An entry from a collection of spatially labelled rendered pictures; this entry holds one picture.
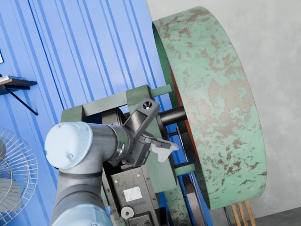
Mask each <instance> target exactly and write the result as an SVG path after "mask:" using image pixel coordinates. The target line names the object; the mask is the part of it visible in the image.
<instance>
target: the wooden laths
mask: <svg viewBox="0 0 301 226"><path fill-rule="evenodd" d="M244 203H245V206H246V209H247V212H248V215H249V218H250V222H251V225H252V226H256V223H255V220H254V217H253V214H252V211H251V208H250V205H249V202H248V201H244ZM237 205H238V208H239V211H240V214H241V218H242V221H243V224H244V226H248V223H247V220H246V217H245V213H244V210H243V207H242V204H241V202H240V203H237ZM231 208H232V212H233V215H234V218H235V221H236V224H237V226H241V223H240V220H239V217H238V214H237V210H236V207H235V205H234V204H232V205H231ZM224 210H225V214H226V217H227V220H228V223H229V226H232V225H231V222H230V219H229V216H228V212H227V209H226V207H224Z"/></svg>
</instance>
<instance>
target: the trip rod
mask: <svg viewBox="0 0 301 226"><path fill-rule="evenodd" d="M176 131H177V134H178V136H179V138H180V142H181V145H182V148H183V152H184V155H185V158H186V161H189V160H188V157H187V154H186V151H185V147H184V144H183V140H182V137H181V131H180V128H179V127H178V126H177V127H176ZM190 175H191V178H192V181H193V185H194V189H195V191H196V195H197V198H198V201H199V205H200V208H201V211H202V215H203V218H204V221H205V224H206V226H208V224H207V221H206V217H205V214H204V210H203V207H202V203H201V200H200V197H199V194H198V190H197V187H196V184H195V180H194V177H193V173H192V172H190Z"/></svg>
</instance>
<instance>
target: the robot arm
mask: <svg viewBox="0 0 301 226"><path fill-rule="evenodd" d="M160 109H161V107H160V104H159V103H158V102H155V101H153V100H151V99H149V98H147V97H145V98H144V99H143V100H142V101H141V103H140V104H139V105H138V107H137V108H136V109H135V110H134V111H133V113H132V114H131V115H130V117H129V118H128V119H127V121H126V122H125V123H124V124H123V126H118V125H108V124H94V123H86V122H63V123H59V124H57V125H55V126H54V127H53V128H52V129H51V130H50V131H49V133H48V135H47V137H46V140H45V151H47V155H46V157H47V160H48V161H49V163H50V164H51V165H53V166H54V167H56V168H59V169H58V170H59V173H58V184H57V193H56V202H55V206H54V209H53V214H52V218H51V222H50V226H114V225H113V223H112V221H111V219H110V217H109V215H108V214H107V211H106V209H105V205H104V203H103V200H102V197H101V186H102V175H103V162H105V161H108V162H109V163H110V164H111V165H112V166H118V164H119V162H120V161H123V162H125V164H126V163H127V164H126V165H132V166H133V167H137V166H141V165H145V163H146V160H147V158H148V156H149V154H150V151H149V148H150V146H152V148H151V149H152V151H153V152H155V153H157V154H158V161H159V162H164V161H166V159H167V158H168V156H169V155H170V154H171V152H172V151H174V150H179V149H180V148H179V147H178V145H177V144H176V143H173V142H170V141H166V140H163V139H160V138H157V139H155V138H154V136H153V135H152V134H150V133H149V132H147V131H145V130H146V128H147V127H148V126H149V124H150V123H151V122H152V120H153V119H154V118H155V116H156V115H157V114H158V112H159V111H160Z"/></svg>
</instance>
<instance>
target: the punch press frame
mask: <svg viewBox="0 0 301 226"><path fill-rule="evenodd" d="M150 90H151V88H150V87H149V86H148V85H147V84H146V85H143V86H139V87H136V88H133V89H130V90H127V91H123V92H120V93H117V94H114V95H111V96H107V97H104V98H101V99H98V100H94V101H92V102H88V103H85V104H82V105H79V106H76V107H72V108H69V109H66V110H63V111H62V115H61V121H60V122H61V123H63V122H86V123H94V124H103V123H102V115H103V113H104V112H105V111H108V110H111V109H115V108H119V107H123V106H126V105H128V109H129V112H127V113H124V116H125V119H126V120H127V117H128V116H130V115H131V114H132V113H133V111H134V110H135V109H136V108H137V107H138V105H139V104H140V103H141V101H142V100H143V99H144V98H145V97H147V98H149V99H151V100H153V101H155V98H154V97H152V95H151V92H150ZM159 113H160V112H158V114H157V115H156V116H155V118H154V119H153V120H152V122H151V123H150V124H149V126H148V127H147V128H146V130H145V131H147V132H149V133H150V134H152V135H153V136H154V138H155V139H157V138H160V139H163V140H166V141H169V138H167V137H166V132H165V128H164V126H163V124H162V121H161V117H160V114H159ZM151 148H152V146H150V148H149V151H150V154H149V156H148V158H147V160H146V167H147V170H148V173H149V176H150V180H151V183H152V186H153V189H154V192H155V193H159V192H162V191H163V192H164V195H165V198H166V201H167V204H168V208H169V211H167V213H168V217H169V220H168V221H169V225H170V226H194V224H193V221H192V218H191V215H190V212H189V208H188V205H187V202H186V200H187V199H186V196H185V195H184V192H183V188H182V185H181V182H180V178H179V176H176V173H175V170H174V165H175V162H174V159H173V155H172V153H171V154H170V155H169V156H168V158H167V159H166V161H164V162H159V161H158V154H157V153H155V152H153V151H152V149H151ZM101 197H102V200H103V203H104V205H105V207H108V206H109V202H108V199H107V196H106V192H105V189H104V187H103V183H102V186H101ZM118 223H119V226H126V225H125V222H124V219H123V217H122V216H121V217H120V219H118Z"/></svg>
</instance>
